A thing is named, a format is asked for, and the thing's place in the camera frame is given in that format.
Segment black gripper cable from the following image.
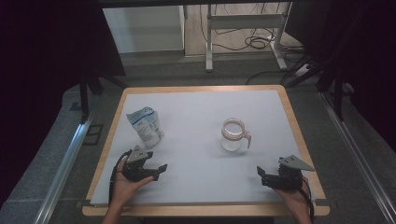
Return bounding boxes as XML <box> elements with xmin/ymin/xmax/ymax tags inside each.
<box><xmin>298</xmin><ymin>177</ymin><xmax>316</xmax><ymax>223</ymax></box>
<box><xmin>107</xmin><ymin>149</ymin><xmax>133</xmax><ymax>206</ymax></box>

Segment black tripod stand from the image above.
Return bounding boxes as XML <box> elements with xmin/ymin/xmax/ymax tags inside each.
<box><xmin>279</xmin><ymin>53</ymin><xmax>348</xmax><ymax>123</ymax></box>
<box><xmin>78</xmin><ymin>68</ymin><xmax>129</xmax><ymax>125</ymax></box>

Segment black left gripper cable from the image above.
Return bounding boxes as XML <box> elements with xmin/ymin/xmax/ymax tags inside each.
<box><xmin>107</xmin><ymin>149</ymin><xmax>133</xmax><ymax>206</ymax></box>

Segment white table mat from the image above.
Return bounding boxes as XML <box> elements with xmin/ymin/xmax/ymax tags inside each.
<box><xmin>90</xmin><ymin>90</ymin><xmax>317</xmax><ymax>206</ymax></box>

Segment black floor cables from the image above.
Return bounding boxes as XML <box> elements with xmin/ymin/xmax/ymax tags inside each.
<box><xmin>199</xmin><ymin>3</ymin><xmax>307</xmax><ymax>86</ymax></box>

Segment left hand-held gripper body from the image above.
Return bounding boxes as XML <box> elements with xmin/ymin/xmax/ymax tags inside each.
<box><xmin>121</xmin><ymin>145</ymin><xmax>161</xmax><ymax>183</ymax></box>

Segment clear glass pitcher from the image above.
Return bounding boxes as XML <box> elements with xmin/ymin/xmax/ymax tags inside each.
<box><xmin>219</xmin><ymin>117</ymin><xmax>252</xmax><ymax>153</ymax></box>

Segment white power strip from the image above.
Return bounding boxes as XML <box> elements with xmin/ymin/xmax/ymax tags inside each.
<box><xmin>293</xmin><ymin>63</ymin><xmax>312</xmax><ymax>77</ymax></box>

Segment person's right hand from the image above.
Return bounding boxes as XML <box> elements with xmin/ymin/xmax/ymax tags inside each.
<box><xmin>274</xmin><ymin>176</ymin><xmax>313</xmax><ymax>217</ymax></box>

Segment dark curtain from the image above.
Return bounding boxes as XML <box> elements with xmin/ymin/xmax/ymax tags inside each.
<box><xmin>0</xmin><ymin>0</ymin><xmax>126</xmax><ymax>208</ymax></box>
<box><xmin>284</xmin><ymin>0</ymin><xmax>396</xmax><ymax>154</ymax></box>

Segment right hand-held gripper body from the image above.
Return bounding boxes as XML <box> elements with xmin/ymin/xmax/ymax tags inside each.
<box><xmin>261</xmin><ymin>154</ymin><xmax>316</xmax><ymax>191</ymax></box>

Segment white metal desk frame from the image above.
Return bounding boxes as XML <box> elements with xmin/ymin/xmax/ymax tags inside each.
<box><xmin>205</xmin><ymin>2</ymin><xmax>290</xmax><ymax>73</ymax></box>

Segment aluminium rail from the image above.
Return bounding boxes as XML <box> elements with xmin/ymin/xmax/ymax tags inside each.
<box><xmin>319</xmin><ymin>91</ymin><xmax>396</xmax><ymax>224</ymax></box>
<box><xmin>33</xmin><ymin>119</ymin><xmax>92</xmax><ymax>224</ymax></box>

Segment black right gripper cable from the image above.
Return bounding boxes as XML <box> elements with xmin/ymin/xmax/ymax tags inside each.
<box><xmin>298</xmin><ymin>177</ymin><xmax>316</xmax><ymax>223</ymax></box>

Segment white cabinet panel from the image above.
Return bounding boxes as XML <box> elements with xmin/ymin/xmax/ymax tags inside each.
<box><xmin>102</xmin><ymin>5</ymin><xmax>186</xmax><ymax>54</ymax></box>

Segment white and blue pouch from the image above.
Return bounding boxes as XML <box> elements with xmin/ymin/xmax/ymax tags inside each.
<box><xmin>125</xmin><ymin>106</ymin><xmax>165</xmax><ymax>148</ymax></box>

